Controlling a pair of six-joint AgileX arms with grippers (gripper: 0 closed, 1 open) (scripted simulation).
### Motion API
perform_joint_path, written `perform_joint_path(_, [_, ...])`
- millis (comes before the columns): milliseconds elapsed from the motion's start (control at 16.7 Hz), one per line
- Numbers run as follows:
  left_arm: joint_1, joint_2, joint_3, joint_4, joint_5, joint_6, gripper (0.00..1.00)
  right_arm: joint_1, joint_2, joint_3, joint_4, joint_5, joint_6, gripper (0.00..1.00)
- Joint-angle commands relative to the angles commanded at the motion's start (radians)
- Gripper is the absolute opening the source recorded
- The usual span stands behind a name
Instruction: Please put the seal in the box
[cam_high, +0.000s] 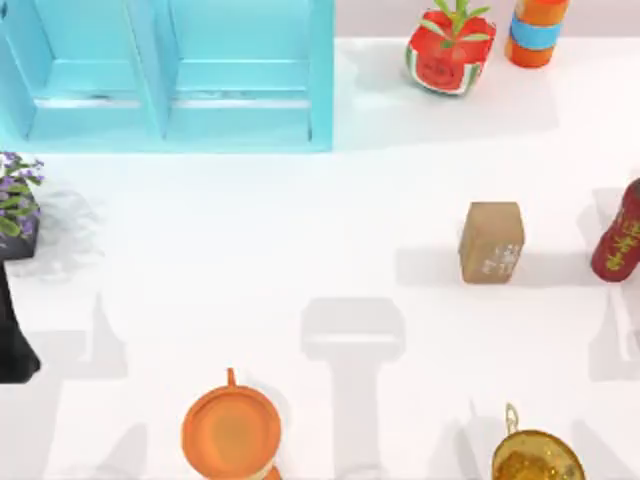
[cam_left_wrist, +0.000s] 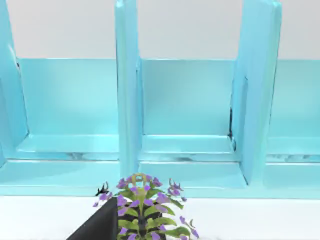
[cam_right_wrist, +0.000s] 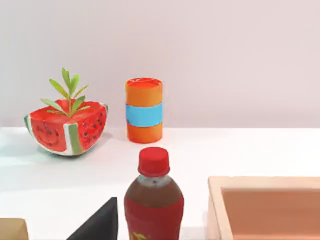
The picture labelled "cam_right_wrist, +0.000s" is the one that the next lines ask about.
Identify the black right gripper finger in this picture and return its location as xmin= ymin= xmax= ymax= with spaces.
xmin=66 ymin=196 xmax=119 ymax=240

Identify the orange and blue can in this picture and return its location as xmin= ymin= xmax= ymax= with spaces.
xmin=124 ymin=77 xmax=164 ymax=144

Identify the red capped cola bottle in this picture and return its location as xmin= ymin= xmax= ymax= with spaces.
xmin=123 ymin=147 xmax=185 ymax=240

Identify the shallow salmon-coloured box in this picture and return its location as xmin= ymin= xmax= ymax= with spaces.
xmin=207 ymin=175 xmax=320 ymax=240

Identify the watermelon shaped plant pot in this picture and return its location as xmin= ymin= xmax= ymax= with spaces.
xmin=23 ymin=67 xmax=109 ymax=157

